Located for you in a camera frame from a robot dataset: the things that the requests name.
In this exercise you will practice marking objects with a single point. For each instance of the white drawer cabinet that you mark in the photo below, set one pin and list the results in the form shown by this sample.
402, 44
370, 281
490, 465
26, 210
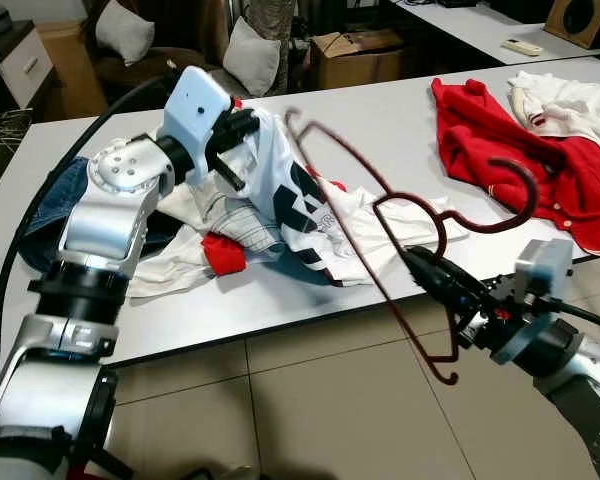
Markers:
25, 65

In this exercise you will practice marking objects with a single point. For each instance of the open brown cardboard box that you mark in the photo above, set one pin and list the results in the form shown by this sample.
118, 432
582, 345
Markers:
360, 60

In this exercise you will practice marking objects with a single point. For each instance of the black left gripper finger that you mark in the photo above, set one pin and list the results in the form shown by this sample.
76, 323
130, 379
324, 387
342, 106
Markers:
247, 120

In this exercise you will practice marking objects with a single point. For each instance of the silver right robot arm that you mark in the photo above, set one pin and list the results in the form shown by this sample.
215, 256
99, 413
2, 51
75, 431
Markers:
570, 370

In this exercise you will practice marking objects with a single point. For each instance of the white t-shirt with black print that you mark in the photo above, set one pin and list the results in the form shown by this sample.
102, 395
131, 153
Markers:
280, 150

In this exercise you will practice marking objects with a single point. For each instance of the white remote control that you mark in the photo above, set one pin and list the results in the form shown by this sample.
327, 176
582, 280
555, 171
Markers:
525, 46

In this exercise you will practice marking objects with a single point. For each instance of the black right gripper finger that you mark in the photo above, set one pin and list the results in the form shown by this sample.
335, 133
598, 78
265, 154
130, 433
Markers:
438, 293
445, 275

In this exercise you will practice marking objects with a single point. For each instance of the red plastic clothes hanger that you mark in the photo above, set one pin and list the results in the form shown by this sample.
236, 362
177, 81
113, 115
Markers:
532, 195

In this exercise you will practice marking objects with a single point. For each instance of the wooden speaker box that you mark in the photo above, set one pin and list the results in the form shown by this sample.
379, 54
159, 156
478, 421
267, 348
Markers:
585, 20

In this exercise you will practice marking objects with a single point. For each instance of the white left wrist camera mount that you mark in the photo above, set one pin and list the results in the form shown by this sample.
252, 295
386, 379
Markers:
192, 110

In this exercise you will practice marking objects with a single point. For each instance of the dark patterned rug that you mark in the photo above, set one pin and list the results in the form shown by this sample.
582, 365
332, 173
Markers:
5, 150

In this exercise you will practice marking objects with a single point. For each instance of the blue denim jeans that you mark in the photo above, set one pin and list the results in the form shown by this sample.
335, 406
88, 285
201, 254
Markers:
50, 210

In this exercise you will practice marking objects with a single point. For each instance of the light grey cushion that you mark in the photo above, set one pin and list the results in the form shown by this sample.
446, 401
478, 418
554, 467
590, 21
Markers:
252, 55
125, 30

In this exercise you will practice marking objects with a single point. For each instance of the red jacket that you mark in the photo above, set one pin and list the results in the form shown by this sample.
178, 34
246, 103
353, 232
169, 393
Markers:
500, 150

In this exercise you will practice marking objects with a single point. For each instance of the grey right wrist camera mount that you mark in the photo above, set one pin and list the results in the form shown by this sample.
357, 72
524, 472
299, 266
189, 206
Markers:
545, 270

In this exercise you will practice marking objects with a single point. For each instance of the dark brown armchair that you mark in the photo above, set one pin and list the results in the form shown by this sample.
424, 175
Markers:
180, 60

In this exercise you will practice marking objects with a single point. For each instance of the cream jacket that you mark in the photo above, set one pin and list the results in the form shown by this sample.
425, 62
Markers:
570, 100

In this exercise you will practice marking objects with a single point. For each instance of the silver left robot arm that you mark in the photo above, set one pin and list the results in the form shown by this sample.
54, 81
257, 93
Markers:
100, 215

